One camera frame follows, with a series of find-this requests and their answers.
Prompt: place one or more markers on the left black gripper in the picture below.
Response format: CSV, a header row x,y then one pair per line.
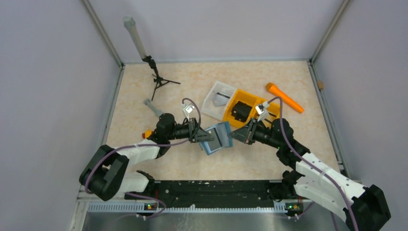
x,y
196,134

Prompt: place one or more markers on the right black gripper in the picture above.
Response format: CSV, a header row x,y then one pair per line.
x,y
246,134

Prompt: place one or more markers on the blue card holder wallet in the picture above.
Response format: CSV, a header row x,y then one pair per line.
x,y
221,139

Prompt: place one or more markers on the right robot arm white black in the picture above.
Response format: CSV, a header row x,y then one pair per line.
x,y
360,207

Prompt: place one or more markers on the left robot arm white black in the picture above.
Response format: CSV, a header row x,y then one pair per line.
x,y
104,175

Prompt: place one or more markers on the black block in bin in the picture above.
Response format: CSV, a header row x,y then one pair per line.
x,y
241,111

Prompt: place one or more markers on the white plastic tray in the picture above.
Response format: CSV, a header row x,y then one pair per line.
x,y
208,107

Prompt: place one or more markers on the yellow two-compartment bin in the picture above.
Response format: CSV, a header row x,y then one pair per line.
x,y
247,98

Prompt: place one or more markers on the small yellow red toy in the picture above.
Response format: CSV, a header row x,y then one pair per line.
x,y
146,134

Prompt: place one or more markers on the grey dumbbell-shaped part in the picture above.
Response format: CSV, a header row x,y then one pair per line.
x,y
156,111

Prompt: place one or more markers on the black mini tripod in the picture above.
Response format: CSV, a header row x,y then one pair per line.
x,y
159,81

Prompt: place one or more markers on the grey tube on tripod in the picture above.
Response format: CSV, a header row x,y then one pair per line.
x,y
130,26

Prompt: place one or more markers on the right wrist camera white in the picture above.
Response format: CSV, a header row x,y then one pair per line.
x,y
262,111

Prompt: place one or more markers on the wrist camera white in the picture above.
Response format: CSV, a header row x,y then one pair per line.
x,y
262,111
187,109

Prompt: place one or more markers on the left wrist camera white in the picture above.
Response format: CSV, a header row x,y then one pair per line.
x,y
187,109

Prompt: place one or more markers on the orange plastic cone handle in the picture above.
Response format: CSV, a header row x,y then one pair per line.
x,y
273,89

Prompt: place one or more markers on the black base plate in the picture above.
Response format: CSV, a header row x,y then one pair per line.
x,y
222,193

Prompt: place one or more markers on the small brown wall knob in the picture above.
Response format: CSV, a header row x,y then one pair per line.
x,y
320,85

